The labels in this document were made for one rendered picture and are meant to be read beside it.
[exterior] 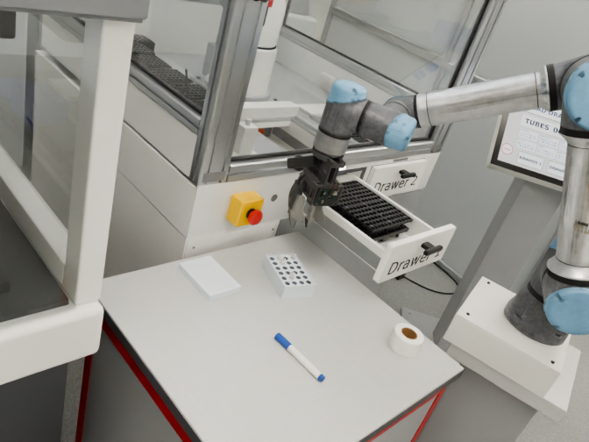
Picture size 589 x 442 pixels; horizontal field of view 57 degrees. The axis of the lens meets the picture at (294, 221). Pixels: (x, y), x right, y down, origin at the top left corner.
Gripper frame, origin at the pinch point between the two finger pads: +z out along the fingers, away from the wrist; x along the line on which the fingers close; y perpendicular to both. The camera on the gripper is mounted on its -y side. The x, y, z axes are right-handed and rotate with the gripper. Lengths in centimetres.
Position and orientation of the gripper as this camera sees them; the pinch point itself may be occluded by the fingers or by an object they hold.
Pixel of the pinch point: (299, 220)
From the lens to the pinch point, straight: 132.1
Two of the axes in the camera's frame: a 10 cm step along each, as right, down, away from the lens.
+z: -2.7, 8.3, 4.8
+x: 8.6, -0.1, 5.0
